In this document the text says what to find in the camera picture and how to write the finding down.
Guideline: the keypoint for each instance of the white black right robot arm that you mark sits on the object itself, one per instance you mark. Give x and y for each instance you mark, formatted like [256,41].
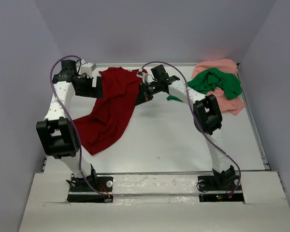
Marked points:
[207,119]

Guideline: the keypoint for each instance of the aluminium table rail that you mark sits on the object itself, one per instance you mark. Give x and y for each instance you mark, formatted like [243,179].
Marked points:
[43,164]
[250,152]

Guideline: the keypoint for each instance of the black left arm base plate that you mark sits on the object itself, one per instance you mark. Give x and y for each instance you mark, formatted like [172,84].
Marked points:
[99,191]

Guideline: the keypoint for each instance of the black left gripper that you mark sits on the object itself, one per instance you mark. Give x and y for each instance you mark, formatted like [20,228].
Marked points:
[96,92]

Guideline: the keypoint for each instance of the aluminium left table rail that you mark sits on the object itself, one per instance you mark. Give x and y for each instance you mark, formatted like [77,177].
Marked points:
[43,164]

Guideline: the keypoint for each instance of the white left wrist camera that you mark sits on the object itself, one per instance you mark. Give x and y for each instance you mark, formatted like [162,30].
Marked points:
[86,68]

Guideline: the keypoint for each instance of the green t-shirt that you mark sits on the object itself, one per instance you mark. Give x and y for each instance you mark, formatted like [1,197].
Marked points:
[208,80]

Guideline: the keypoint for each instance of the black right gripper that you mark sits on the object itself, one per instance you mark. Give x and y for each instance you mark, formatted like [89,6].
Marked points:
[143,94]

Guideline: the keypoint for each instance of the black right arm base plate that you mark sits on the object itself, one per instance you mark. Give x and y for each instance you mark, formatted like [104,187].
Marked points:
[212,192]

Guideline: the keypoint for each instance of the white front cover board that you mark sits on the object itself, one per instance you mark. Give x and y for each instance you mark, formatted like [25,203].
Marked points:
[157,203]

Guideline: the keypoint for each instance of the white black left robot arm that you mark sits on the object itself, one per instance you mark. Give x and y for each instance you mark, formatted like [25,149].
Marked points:
[57,131]

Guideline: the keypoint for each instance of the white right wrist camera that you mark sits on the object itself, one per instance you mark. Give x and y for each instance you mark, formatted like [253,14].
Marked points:
[141,73]

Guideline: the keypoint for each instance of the red t-shirt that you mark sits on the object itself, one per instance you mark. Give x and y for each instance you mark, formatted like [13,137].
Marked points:
[111,114]

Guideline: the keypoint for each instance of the aluminium right table rail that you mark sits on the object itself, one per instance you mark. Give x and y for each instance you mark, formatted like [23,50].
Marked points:
[250,152]

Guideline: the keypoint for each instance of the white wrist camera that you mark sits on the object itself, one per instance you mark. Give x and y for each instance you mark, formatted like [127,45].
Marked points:
[141,73]
[86,68]

